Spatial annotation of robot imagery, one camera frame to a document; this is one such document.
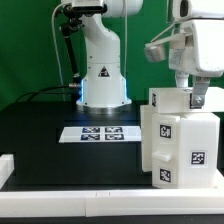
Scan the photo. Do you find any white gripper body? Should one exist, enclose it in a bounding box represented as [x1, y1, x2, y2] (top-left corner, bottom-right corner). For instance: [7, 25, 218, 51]
[169, 19, 224, 77]

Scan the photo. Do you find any white U-shaped obstacle frame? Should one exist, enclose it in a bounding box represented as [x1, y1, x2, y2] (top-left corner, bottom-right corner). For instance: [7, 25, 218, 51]
[0, 154, 224, 218]

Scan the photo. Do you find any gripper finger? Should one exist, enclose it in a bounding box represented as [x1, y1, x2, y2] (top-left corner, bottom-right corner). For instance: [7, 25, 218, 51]
[190, 76, 210, 108]
[175, 71, 189, 88]

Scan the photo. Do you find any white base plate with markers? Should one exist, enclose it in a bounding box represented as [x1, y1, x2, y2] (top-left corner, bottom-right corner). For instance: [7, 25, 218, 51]
[59, 126, 141, 143]

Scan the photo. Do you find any white cabinet body box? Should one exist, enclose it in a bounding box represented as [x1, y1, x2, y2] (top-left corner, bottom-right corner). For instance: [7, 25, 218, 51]
[168, 113, 220, 189]

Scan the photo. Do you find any white cabinet door panel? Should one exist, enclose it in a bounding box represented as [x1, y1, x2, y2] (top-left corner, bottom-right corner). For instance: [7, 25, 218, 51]
[152, 113, 180, 189]
[140, 105, 152, 172]

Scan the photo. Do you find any white cable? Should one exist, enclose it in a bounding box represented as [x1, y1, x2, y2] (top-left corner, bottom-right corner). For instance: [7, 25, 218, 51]
[50, 2, 73, 101]

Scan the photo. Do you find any grey rear camera box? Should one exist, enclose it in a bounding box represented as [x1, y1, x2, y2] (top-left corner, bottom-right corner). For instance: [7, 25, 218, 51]
[71, 0, 107, 13]

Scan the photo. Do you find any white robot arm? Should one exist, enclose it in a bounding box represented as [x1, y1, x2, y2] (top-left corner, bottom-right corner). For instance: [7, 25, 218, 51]
[72, 0, 224, 113]

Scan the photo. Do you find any black cable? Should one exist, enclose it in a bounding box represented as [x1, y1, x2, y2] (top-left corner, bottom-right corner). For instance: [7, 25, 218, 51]
[15, 83, 83, 103]

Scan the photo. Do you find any white cabinet top block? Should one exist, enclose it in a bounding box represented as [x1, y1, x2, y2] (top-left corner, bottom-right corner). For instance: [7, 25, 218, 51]
[149, 87, 224, 114]

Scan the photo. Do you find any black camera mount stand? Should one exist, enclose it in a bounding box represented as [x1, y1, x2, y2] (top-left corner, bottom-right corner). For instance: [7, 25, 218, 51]
[60, 4, 82, 83]

